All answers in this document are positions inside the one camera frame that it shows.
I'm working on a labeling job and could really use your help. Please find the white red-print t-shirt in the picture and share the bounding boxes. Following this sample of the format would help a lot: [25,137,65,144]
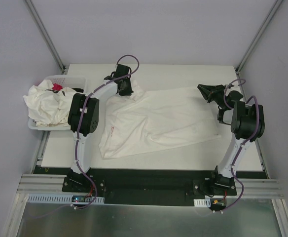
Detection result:
[99,81,220,159]

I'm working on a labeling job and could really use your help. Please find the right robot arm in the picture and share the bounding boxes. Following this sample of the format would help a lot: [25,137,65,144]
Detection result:
[197,84,265,195]

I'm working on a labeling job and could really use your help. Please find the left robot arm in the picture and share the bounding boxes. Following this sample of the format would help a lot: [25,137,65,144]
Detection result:
[68,63,134,174]

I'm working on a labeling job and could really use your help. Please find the white plastic laundry basket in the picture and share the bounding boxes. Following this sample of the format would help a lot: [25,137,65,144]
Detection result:
[28,75,88,131]

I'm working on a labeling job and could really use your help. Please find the pink t-shirt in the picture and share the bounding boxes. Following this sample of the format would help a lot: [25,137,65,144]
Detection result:
[52,83,63,91]

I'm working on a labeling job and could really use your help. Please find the white t-shirt pile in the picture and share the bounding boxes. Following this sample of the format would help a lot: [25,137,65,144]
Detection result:
[23,79,76,127]

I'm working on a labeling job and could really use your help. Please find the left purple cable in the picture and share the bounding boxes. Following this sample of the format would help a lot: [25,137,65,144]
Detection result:
[74,54,141,178]

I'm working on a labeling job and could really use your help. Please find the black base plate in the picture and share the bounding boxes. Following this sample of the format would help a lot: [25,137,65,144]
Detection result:
[62,168,237,206]

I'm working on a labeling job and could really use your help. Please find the right aluminium frame post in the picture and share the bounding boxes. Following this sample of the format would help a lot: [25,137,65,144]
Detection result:
[235,0,285,75]

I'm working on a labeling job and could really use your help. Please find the aluminium frame post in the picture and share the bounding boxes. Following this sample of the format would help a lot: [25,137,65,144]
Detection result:
[23,0,66,74]
[235,0,285,75]

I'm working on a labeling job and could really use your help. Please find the right white cable duct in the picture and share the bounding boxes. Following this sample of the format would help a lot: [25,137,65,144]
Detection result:
[193,198,211,208]

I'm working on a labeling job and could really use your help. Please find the white cable duct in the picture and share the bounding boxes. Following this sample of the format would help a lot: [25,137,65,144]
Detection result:
[28,194,94,205]
[193,198,211,208]

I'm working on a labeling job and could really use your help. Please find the left aluminium frame post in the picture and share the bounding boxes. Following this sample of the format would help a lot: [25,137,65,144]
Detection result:
[23,0,66,74]

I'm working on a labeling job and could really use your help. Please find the aluminium front rail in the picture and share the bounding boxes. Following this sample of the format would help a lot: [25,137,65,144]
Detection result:
[17,174,284,199]

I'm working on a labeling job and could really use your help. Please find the left white cable duct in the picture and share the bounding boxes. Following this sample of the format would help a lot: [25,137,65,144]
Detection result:
[28,194,94,205]

